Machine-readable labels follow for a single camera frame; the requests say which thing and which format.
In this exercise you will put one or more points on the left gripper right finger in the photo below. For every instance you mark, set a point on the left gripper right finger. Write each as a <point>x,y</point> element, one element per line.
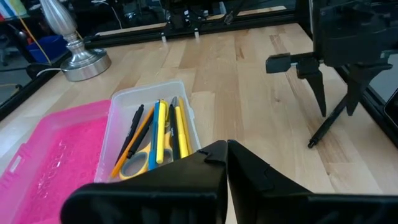
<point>280,208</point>

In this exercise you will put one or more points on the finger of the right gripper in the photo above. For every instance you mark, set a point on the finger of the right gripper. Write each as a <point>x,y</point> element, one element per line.
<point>357,81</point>
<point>315,87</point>

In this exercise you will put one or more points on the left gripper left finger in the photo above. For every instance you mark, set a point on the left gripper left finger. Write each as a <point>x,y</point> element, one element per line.
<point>155,202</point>

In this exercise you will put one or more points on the black pen white print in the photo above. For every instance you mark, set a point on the black pen white print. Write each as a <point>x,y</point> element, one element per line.
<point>326,124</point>

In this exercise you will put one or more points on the blue pen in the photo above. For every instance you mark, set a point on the blue pen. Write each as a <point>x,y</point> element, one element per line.
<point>154,133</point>

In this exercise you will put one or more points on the yellow pen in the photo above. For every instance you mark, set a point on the yellow pen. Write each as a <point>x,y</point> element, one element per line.
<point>182,137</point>

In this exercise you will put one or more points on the pink plastic box lid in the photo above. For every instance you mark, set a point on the pink plastic box lid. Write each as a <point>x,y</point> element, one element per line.
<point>56,155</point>

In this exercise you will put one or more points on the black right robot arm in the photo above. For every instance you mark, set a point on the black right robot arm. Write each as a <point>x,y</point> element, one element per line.
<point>183,18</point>

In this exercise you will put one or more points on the clear plastic supply box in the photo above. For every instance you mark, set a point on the clear plastic supply box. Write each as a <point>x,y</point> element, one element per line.
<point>130,96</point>

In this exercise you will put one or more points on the white blue box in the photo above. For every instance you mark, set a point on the white blue box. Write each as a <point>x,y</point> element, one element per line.
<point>7,7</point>

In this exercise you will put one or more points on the silver lamp white shade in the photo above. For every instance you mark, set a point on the silver lamp white shade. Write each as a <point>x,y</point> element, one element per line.
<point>71,46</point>

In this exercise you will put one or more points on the blue plastic bin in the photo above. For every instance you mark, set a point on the blue plastic bin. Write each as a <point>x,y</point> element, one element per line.
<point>49,46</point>

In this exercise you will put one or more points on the black aluminium table frame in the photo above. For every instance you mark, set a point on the black aluminium table frame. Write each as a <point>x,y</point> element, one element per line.
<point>248,20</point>

